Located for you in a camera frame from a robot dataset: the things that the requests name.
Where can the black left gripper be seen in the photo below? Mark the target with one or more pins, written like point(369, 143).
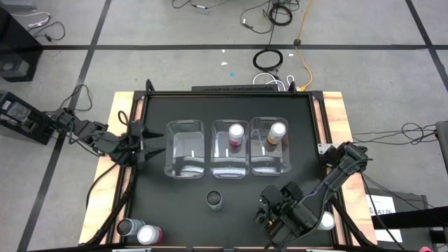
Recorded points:
point(134, 143)

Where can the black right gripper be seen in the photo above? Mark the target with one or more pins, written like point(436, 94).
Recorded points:
point(287, 213)

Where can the clear plastic bin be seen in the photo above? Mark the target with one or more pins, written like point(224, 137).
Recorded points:
point(271, 164)
point(185, 147)
point(220, 164)

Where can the white-capped pink bottle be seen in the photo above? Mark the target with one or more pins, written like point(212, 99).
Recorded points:
point(148, 234)
point(236, 134)

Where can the orange bottle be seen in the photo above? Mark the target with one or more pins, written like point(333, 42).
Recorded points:
point(276, 133)

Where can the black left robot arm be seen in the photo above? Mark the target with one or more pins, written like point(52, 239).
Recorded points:
point(98, 138)

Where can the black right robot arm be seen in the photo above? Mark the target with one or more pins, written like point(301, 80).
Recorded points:
point(341, 171)

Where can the wooden table board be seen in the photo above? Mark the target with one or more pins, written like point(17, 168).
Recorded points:
point(120, 101)

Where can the white paper sheet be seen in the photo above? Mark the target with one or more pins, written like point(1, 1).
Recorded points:
point(383, 204)

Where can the black electronics box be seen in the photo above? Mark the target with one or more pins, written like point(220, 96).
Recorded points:
point(21, 117)

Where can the black bar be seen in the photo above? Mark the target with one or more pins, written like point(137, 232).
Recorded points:
point(413, 217)

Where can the dark grey box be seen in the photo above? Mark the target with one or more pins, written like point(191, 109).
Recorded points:
point(413, 201)

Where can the pink object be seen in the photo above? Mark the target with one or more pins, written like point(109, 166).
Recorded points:
point(426, 249)

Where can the black cabinet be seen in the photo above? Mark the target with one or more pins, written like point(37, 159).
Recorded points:
point(15, 52)

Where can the black ball stopper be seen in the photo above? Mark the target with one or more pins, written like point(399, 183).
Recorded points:
point(297, 42)

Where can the silver edge bracket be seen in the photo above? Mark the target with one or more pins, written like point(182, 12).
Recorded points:
point(131, 250)
point(325, 250)

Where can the black table frame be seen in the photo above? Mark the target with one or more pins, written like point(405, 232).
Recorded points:
point(224, 94)

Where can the silver mounting bracket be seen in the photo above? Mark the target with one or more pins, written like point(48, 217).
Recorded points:
point(322, 147)

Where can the grey post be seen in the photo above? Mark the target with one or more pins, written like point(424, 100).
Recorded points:
point(442, 147)

